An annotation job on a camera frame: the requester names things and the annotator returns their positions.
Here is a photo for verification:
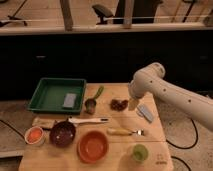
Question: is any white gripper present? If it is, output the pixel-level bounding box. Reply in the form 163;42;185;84
128;81;146;111

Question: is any dark red grape bunch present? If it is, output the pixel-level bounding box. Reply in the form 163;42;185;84
110;99;128;111

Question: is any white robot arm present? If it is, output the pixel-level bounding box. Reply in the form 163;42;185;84
129;62;213;132

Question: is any red orange bowl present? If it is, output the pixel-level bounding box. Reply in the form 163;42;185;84
77;130;109;164

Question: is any dark purple bowl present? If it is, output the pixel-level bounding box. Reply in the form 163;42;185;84
49;121;76;148

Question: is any grey sponge block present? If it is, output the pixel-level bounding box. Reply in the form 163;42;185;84
63;93;77;108

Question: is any green plastic tray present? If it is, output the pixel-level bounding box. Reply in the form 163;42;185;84
28;78;86;114

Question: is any tan bread piece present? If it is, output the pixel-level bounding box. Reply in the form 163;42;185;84
32;117;56;129

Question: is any black office chair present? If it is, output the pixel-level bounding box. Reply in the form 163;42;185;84
92;4;113;24

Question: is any small white cup orange inside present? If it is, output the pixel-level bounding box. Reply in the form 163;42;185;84
24;126;45;146

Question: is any wooden handled fork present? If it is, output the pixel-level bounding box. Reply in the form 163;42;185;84
107;128;147;136

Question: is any white handled knife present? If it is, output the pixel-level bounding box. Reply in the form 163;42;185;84
68;117;109;124

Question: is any green handled metal measuring cup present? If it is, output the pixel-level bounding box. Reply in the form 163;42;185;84
85;86;104;114

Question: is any black cable on floor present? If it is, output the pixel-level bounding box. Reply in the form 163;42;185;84
165;118;200;171

